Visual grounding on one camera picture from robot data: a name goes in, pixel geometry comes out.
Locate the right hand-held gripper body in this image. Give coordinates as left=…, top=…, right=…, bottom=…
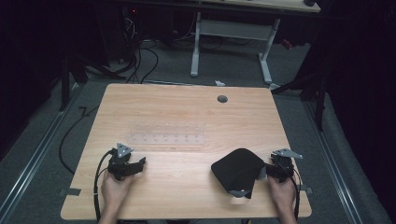
left=269, top=147, right=304, bottom=184

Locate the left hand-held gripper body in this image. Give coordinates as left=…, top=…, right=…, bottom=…
left=106, top=142, right=134, bottom=182

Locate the black cloth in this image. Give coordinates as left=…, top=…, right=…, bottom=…
left=210, top=147, right=268, bottom=200

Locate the person's right hand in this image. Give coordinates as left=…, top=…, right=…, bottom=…
left=267, top=175, right=297, bottom=218

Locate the person's left hand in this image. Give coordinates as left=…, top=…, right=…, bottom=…
left=100, top=170, right=136, bottom=216

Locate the grey tape strip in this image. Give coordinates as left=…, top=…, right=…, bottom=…
left=297, top=184, right=314, bottom=196
left=58, top=188, right=82, bottom=198

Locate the clear plastic tray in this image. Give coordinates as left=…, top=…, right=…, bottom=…
left=126, top=120, right=206, bottom=147

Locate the black stand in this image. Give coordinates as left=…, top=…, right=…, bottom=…
left=270, top=70, right=329, bottom=133
left=58, top=54, right=90, bottom=112

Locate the dark computer tower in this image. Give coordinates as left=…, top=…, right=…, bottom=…
left=94, top=4, right=138, bottom=64

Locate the white-legged desk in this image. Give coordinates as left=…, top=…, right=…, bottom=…
left=189, top=0, right=322, bottom=86

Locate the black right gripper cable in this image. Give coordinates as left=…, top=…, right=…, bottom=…
left=278, top=161, right=303, bottom=220

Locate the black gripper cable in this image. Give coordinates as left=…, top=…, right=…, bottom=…
left=92, top=148, right=116, bottom=224
left=278, top=161, right=303, bottom=220

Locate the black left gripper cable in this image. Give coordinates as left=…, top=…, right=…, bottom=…
left=92, top=148, right=116, bottom=224

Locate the metal floor rail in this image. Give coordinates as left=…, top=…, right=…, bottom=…
left=0, top=83, right=82, bottom=220
left=304, top=101, right=366, bottom=224

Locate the black floor cable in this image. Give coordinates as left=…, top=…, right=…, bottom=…
left=58, top=105, right=101, bottom=175

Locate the bundle of black cables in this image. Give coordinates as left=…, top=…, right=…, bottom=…
left=122, top=15, right=160, bottom=85

